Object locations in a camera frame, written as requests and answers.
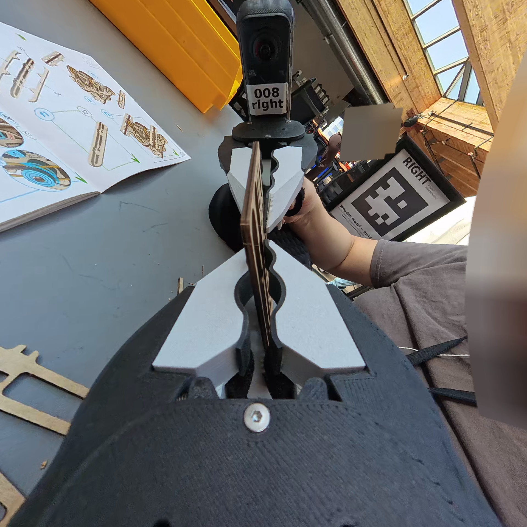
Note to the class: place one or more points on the black framed marker sign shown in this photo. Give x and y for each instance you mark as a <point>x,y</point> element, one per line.
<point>387,197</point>

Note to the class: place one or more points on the person's right hand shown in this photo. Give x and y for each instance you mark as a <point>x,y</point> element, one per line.
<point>311,210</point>

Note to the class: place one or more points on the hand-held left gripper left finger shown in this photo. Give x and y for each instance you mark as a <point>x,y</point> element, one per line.
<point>206,325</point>

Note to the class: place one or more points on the instruction booklet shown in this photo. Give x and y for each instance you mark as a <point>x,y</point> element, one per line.
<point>61,123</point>

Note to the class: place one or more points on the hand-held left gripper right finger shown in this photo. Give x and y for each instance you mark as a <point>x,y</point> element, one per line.
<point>317,325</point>

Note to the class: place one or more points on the metal ventilation duct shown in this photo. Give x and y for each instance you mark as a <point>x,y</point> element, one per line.
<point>350,41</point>

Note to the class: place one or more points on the skylight window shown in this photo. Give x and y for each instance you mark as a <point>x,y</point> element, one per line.
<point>440,24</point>

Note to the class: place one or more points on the wooden parts sheet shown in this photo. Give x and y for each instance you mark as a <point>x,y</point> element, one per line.
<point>255,247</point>

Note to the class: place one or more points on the yellow plastic bin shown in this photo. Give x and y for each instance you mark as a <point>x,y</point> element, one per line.
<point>173,45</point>

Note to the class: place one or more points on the wooden cutout frame sheet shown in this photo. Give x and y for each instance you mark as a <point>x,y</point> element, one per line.
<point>10,498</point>
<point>53,376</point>

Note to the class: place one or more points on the person's right forearm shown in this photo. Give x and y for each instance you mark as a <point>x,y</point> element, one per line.
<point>337,251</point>

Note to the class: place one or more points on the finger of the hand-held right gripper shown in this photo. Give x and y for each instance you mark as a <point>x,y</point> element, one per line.
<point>238,173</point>
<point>288,181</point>

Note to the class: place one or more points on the black textured round stand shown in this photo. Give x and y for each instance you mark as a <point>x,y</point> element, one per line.
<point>222,218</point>

